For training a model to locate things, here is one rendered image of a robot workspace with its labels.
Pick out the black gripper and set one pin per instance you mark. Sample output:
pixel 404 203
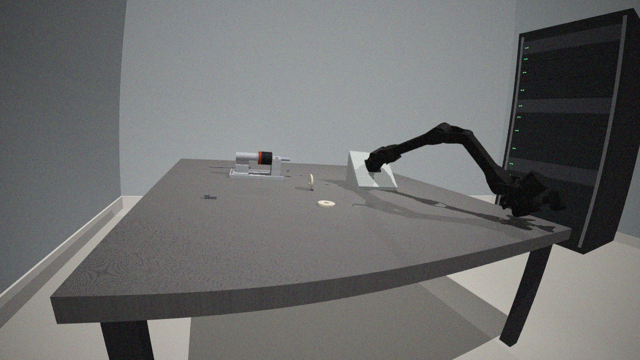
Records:
pixel 556 200

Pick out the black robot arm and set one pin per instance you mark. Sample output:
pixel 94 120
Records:
pixel 498 179

